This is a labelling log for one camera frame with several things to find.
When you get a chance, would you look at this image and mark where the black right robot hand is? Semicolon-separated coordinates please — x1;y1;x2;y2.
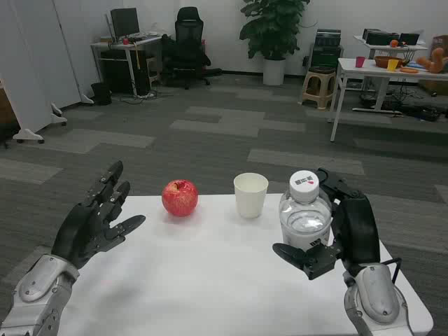
272;167;381;281

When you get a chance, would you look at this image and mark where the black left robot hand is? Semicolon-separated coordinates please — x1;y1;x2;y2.
51;160;146;270

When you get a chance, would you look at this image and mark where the clear water bottle white cap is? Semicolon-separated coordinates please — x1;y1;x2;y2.
279;169;333;251

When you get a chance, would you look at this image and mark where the red apple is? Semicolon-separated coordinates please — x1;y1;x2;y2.
161;179;200;218

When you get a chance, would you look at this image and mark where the white paper cup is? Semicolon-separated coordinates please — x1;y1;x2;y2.
233;172;270;220

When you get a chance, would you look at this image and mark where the black bag on floor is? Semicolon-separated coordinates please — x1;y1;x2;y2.
384;104;442;123

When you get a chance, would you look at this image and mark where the black trash bin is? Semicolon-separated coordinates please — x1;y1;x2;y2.
90;82;113;106

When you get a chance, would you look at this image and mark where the beige plastic stool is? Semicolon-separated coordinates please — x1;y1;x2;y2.
300;66;337;111

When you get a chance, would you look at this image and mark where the long white table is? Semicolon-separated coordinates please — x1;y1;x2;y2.
328;57;448;143

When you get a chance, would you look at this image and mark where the black computer tower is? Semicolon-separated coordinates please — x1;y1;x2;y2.
134;65;152;97

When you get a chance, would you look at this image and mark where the brown woven basket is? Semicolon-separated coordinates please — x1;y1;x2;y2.
374;55;404;69

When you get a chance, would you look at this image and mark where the white partition panel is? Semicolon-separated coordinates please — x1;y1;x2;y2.
52;0;101;106
6;0;83;127
0;0;46;144

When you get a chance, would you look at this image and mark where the black equipment rack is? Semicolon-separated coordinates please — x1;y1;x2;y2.
309;28;344;71

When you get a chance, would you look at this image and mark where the orange plush toy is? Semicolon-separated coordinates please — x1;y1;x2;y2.
416;47;448;75

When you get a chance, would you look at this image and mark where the small white table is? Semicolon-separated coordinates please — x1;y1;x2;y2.
353;34;430;61

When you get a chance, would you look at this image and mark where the large black equipment case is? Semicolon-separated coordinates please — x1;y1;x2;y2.
361;28;400;46

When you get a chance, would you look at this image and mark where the white office desk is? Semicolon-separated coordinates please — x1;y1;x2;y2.
90;32;173;97

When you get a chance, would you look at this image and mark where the small black equipment case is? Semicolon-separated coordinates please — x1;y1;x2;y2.
399;32;422;46

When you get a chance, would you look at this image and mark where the brown cardboard box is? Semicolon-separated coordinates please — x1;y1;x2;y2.
431;34;448;59

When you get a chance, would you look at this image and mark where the black computer monitor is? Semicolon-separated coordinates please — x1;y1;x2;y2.
110;7;141;39

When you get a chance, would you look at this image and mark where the green plant in white pot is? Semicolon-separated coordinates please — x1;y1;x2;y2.
239;0;312;87

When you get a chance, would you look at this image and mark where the black office chair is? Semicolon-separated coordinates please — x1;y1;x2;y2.
161;6;223;90

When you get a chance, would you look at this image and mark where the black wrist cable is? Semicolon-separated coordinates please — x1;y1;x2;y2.
379;257;403;285

